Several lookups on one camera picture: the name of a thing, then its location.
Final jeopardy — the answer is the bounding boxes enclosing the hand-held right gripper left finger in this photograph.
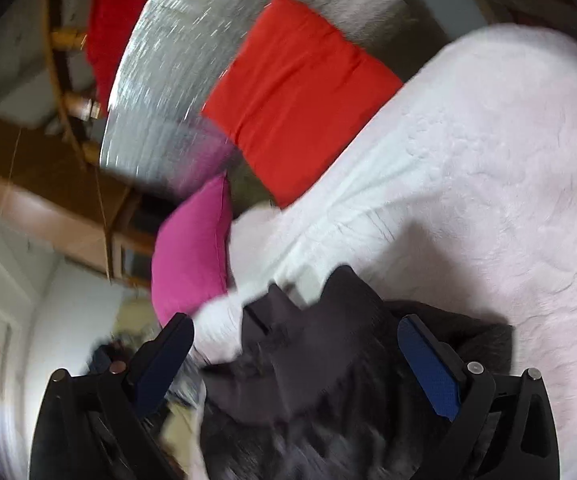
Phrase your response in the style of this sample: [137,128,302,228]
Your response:
[28,312,196,480]

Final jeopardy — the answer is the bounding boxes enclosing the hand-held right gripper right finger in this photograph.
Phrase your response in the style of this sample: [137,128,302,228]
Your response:
[397,314,562,480]

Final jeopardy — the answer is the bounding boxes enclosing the black padded jacket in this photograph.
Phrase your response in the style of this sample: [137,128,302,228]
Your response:
[199,265,515,480]

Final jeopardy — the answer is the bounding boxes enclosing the pile of clothes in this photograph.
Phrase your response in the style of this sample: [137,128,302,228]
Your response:
[87,330,142,377]

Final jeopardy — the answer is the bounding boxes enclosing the pink pillow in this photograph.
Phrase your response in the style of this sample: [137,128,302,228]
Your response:
[151,172,235,330]

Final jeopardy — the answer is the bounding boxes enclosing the white quilted bedspread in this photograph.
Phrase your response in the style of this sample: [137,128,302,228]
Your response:
[188,22,577,480]

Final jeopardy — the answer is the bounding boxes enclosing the wooden wardrobe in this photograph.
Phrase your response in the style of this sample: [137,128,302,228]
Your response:
[0,104,165,292]

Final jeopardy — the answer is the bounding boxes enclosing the red pillow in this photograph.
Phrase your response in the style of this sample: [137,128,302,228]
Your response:
[201,0,404,211]

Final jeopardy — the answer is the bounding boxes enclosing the wooden chair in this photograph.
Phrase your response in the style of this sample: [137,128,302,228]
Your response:
[43,0,115,173]

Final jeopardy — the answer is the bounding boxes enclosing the red cloth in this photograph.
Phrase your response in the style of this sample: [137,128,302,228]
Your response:
[86,0,170,117]

